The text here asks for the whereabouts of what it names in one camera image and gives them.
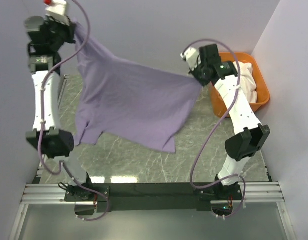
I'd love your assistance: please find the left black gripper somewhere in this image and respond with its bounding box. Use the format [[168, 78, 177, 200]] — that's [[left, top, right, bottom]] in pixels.
[[46, 14, 77, 51]]

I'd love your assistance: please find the purple t shirt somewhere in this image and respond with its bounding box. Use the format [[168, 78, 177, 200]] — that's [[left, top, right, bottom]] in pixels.
[[74, 24, 202, 153]]

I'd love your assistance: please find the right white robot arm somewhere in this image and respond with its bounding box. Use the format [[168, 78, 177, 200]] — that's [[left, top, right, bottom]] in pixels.
[[182, 44, 270, 200]]

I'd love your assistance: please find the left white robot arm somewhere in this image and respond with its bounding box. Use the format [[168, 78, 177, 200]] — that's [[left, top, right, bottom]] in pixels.
[[24, 16, 94, 201]]

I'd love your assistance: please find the white t shirt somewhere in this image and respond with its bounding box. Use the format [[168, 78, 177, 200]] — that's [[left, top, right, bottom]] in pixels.
[[238, 61, 257, 104]]

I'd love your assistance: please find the orange plastic basket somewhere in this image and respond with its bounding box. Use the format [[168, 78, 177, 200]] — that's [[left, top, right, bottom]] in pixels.
[[207, 52, 270, 118]]

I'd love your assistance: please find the black mounting base bar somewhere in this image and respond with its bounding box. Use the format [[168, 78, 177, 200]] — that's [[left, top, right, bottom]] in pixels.
[[64, 182, 243, 213]]

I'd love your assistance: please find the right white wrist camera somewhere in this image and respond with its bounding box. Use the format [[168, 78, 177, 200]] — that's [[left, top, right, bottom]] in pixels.
[[180, 47, 201, 71]]

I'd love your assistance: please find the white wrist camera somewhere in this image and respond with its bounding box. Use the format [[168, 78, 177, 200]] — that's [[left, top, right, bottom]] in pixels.
[[180, 47, 201, 71], [43, 0, 70, 26]]

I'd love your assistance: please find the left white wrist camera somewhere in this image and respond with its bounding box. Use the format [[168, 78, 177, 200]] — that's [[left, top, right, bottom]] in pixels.
[[43, 0, 70, 26]]

